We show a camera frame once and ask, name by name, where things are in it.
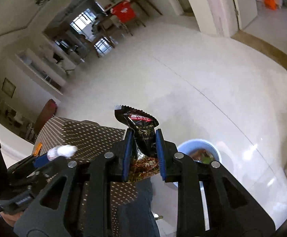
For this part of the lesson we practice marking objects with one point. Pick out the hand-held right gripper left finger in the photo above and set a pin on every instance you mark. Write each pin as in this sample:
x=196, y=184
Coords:
x=126, y=153

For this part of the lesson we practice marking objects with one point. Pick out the shoe rack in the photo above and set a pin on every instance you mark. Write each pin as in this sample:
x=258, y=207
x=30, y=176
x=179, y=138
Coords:
x=15, y=121

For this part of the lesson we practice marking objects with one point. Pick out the framed wall picture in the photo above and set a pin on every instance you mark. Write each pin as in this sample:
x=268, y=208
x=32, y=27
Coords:
x=8, y=87

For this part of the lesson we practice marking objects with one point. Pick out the orange packet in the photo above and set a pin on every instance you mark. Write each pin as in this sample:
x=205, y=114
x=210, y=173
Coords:
x=37, y=149

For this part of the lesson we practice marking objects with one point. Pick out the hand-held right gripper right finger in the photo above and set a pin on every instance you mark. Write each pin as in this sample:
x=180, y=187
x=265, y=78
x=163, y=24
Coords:
x=160, y=153

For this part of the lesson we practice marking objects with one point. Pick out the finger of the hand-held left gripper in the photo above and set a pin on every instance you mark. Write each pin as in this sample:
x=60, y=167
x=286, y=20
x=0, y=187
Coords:
x=42, y=162
x=22, y=197

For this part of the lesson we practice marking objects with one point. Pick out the brown bench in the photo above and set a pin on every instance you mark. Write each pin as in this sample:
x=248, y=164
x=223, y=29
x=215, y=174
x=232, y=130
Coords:
x=46, y=114

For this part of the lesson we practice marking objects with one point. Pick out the black snack packet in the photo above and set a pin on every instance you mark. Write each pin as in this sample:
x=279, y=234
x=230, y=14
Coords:
x=143, y=133

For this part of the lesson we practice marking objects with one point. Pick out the light blue bin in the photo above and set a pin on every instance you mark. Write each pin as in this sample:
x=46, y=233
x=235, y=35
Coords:
x=200, y=148

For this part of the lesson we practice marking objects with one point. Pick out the red shirt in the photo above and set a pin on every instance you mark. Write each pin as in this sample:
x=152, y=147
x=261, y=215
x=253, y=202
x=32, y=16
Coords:
x=123, y=10

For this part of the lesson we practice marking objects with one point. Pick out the person's dark trousers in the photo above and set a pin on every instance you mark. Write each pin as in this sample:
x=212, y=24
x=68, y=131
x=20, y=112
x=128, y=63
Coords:
x=138, y=207

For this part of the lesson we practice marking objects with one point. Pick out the small white dropper bottle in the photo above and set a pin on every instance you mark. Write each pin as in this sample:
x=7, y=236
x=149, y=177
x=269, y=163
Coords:
x=64, y=150

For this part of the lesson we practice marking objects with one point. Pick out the wooden dining table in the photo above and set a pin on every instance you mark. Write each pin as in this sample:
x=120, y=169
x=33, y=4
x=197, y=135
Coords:
x=143, y=5

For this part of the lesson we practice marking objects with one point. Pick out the person's left hand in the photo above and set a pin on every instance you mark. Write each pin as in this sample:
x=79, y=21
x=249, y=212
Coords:
x=8, y=219

